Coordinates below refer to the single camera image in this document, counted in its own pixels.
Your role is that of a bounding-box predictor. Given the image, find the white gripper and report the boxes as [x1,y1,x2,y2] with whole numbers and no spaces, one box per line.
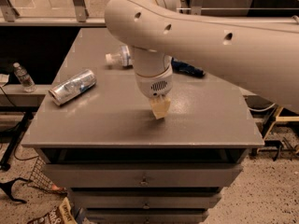
[135,66,173,119]

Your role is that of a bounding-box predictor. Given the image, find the wire basket on floor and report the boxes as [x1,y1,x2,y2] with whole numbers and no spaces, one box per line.
[29,158,66,193]

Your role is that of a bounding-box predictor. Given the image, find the small water bottle on ledge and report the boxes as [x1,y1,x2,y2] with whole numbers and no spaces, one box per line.
[13,63,36,92]

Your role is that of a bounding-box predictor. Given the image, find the blue soda can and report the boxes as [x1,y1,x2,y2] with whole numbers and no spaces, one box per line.
[171,58,205,77]

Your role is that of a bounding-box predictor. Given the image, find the clear bottle with blue label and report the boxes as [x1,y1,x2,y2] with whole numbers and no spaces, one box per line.
[106,45,133,67]

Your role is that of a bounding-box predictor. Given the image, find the grey drawer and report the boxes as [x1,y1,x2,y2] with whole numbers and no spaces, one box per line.
[43,163,242,188]
[86,209,208,224]
[70,190,221,209]

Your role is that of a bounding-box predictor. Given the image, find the grey drawer cabinet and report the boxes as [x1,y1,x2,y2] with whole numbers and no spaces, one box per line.
[22,28,263,213]

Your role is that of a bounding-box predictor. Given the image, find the top grey drawer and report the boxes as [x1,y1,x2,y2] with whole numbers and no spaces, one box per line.
[43,163,242,188]

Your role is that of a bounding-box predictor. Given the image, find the middle grey drawer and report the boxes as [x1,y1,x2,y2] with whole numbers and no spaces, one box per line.
[70,190,221,209]

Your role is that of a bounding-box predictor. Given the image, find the snack bag on floor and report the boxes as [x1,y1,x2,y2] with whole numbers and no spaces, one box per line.
[27,197,78,224]

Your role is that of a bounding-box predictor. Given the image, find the bottom grey drawer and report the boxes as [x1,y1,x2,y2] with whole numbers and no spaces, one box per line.
[86,209,208,224]

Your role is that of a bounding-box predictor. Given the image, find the black stand on floor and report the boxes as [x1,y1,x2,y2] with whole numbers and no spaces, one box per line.
[0,112,33,171]

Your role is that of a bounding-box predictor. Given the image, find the metal railing frame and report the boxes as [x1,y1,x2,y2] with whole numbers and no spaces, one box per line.
[0,0,299,26]

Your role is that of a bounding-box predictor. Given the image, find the crushed silver can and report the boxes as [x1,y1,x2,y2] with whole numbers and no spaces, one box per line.
[49,69,96,105]

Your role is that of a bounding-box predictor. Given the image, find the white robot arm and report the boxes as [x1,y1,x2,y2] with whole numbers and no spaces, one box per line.
[105,0,299,113]

